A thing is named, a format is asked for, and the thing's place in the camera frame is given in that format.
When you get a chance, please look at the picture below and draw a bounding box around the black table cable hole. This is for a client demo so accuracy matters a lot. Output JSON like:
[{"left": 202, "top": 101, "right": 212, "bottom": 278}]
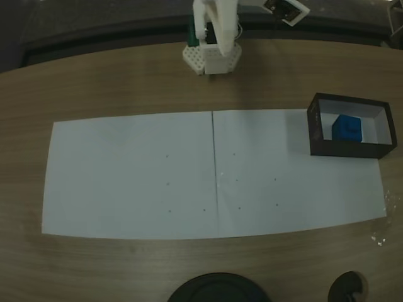
[{"left": 327, "top": 271, "right": 370, "bottom": 302}]

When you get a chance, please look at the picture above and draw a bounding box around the brown box white inside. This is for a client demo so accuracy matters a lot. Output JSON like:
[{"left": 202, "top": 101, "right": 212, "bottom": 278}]
[{"left": 306, "top": 92, "right": 399, "bottom": 160}]

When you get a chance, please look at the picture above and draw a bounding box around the white paper sheet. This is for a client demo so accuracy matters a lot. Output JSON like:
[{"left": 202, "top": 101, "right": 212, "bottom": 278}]
[
  {"left": 41, "top": 111, "right": 220, "bottom": 241},
  {"left": 212, "top": 108, "right": 388, "bottom": 238}
]

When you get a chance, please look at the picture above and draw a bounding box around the grey metal frame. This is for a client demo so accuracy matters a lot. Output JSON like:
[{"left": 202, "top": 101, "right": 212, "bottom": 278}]
[{"left": 385, "top": 0, "right": 403, "bottom": 51}]

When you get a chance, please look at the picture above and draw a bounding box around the blue cube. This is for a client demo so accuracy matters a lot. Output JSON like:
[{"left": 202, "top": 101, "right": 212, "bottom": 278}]
[{"left": 331, "top": 114, "right": 363, "bottom": 143}]

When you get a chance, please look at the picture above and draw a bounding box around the green clamp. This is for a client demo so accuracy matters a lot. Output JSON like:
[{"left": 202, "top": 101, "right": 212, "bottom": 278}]
[{"left": 187, "top": 16, "right": 200, "bottom": 48}]

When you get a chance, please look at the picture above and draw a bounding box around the black round object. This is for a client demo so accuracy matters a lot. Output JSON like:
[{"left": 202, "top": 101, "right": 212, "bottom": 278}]
[{"left": 166, "top": 272, "right": 270, "bottom": 302}]

